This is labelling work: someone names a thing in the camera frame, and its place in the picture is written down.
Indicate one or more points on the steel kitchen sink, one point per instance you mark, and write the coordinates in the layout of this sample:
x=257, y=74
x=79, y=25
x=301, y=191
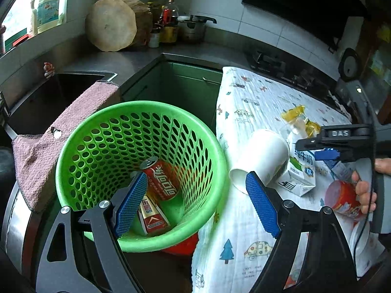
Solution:
x=45, y=97

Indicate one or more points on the red plastic bucket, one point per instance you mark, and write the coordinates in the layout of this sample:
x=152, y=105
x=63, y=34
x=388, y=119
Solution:
x=183, y=245

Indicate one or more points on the green perforated plastic basket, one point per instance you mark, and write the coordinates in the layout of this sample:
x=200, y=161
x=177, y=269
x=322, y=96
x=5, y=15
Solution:
x=146, y=107

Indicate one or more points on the pink towel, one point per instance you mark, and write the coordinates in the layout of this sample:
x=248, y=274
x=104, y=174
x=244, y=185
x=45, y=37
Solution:
x=76, y=113

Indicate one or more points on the white green milk carton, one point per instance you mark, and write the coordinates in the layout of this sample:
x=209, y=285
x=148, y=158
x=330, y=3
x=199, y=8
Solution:
x=301, y=171

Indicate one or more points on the round wooden chopping block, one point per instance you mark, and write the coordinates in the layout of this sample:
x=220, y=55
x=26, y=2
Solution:
x=110, y=24

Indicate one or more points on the stainless steel pot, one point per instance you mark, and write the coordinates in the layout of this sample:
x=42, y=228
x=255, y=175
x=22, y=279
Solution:
x=191, y=30

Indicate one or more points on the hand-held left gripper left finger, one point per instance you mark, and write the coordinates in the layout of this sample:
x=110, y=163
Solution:
x=131, y=204

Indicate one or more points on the white detergent bottle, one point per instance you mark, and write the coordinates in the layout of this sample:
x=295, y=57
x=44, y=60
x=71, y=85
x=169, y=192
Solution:
x=49, y=12

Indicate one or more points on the person's right hand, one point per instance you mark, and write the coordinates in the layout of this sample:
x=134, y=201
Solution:
x=363, y=192

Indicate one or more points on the white paper cup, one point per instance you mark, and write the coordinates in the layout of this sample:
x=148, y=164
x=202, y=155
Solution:
x=262, y=152

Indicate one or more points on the red white drink carton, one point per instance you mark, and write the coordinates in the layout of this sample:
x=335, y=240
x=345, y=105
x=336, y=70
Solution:
x=154, y=219

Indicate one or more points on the red snack cup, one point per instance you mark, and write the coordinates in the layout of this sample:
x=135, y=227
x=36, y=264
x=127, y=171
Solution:
x=342, y=201

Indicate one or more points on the yellow plastic wrapper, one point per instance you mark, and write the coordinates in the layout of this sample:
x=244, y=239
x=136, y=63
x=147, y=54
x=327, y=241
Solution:
x=297, y=116

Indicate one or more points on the small white jar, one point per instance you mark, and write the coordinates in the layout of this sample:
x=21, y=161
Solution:
x=154, y=39

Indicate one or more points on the green kitchen cabinet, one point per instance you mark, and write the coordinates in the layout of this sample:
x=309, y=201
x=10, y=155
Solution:
x=183, y=79

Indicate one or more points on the red soda can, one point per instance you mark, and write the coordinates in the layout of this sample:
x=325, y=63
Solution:
x=160, y=183

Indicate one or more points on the stainless steel container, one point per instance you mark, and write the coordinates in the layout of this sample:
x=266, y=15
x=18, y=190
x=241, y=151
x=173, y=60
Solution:
x=15, y=219

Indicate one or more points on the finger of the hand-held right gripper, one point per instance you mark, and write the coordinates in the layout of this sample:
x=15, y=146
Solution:
x=339, y=143

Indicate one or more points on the small red white ornament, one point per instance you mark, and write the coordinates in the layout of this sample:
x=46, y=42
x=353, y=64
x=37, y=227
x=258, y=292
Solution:
x=49, y=70

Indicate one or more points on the green plastic box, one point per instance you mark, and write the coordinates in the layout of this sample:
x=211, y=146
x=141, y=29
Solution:
x=15, y=39

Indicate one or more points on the brown wooden cabinet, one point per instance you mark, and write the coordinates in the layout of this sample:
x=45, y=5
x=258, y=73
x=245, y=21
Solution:
x=381, y=67

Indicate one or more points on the black gas stove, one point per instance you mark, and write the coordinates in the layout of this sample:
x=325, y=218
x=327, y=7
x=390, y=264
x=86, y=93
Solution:
x=268, y=62

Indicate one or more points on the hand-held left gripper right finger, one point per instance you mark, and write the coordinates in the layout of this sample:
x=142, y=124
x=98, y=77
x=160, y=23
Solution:
x=262, y=204

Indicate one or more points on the white car-print blanket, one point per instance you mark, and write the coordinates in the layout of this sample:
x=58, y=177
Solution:
x=244, y=103

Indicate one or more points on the dark sauce bottle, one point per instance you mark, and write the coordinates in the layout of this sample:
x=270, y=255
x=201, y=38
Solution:
x=156, y=18

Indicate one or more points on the small white bottle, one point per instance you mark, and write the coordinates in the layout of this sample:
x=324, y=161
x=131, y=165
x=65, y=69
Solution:
x=33, y=21

